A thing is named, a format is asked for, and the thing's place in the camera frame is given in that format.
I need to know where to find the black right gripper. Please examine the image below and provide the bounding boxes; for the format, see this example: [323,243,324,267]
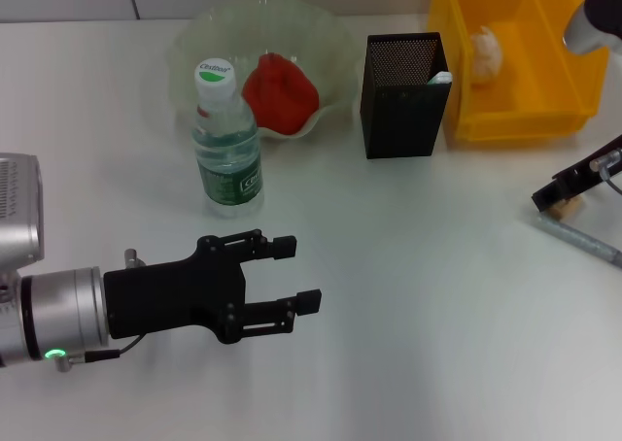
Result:
[532,137,622,214]

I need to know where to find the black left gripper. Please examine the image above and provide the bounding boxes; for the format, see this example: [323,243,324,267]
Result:
[104,229,323,346]

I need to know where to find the grey pen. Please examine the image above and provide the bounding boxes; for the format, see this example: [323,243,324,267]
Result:
[537,214,622,270]

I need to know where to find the clear green-label water bottle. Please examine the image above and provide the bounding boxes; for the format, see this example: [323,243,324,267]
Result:
[190,57,266,219]

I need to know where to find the white paper ball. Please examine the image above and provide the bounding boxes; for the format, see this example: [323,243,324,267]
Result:
[468,24,504,86]

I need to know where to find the red-orange fruit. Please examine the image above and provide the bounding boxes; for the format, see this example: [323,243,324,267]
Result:
[241,51,321,136]

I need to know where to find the black mesh pen holder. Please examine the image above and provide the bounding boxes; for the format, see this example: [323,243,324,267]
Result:
[359,31,453,160]

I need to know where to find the green glass fruit bowl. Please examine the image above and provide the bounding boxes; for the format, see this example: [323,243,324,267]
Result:
[169,0,359,141]

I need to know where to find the small tan wooden block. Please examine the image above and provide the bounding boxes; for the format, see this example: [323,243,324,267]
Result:
[548,195,583,221]

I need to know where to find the yellow plastic storage bin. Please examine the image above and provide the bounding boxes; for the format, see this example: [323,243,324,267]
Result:
[426,0,611,145]

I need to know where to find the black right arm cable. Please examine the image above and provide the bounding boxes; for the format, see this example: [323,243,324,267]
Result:
[590,150,622,194]

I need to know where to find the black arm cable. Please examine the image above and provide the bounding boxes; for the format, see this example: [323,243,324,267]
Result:
[52,333,143,372]
[590,150,622,194]

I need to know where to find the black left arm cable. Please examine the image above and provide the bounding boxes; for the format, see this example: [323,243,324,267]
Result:
[52,333,143,372]

